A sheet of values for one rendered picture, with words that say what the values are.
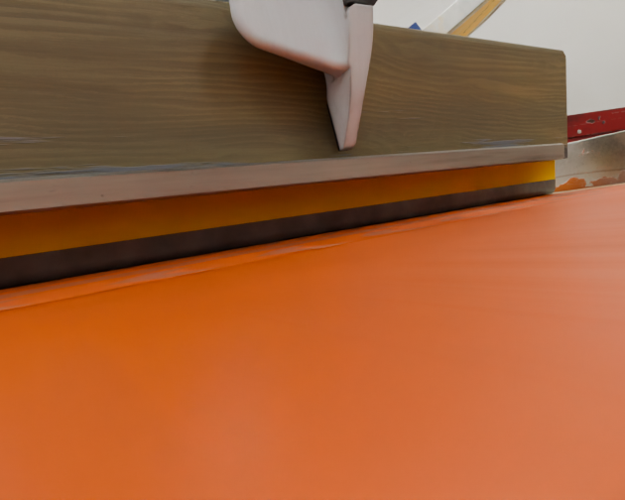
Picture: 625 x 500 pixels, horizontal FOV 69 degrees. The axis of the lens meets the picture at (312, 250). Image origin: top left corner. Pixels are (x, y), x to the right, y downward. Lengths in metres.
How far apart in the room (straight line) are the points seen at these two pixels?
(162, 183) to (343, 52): 0.09
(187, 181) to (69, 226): 0.04
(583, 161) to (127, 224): 0.34
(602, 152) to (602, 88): 1.93
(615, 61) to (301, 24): 2.17
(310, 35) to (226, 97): 0.04
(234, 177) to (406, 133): 0.11
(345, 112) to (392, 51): 0.06
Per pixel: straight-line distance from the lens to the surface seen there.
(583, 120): 1.20
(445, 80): 0.27
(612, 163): 0.40
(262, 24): 0.18
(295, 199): 0.21
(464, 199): 0.29
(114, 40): 0.18
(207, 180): 0.17
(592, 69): 2.36
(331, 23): 0.20
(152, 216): 0.19
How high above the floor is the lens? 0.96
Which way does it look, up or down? 4 degrees down
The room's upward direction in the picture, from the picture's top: 9 degrees counter-clockwise
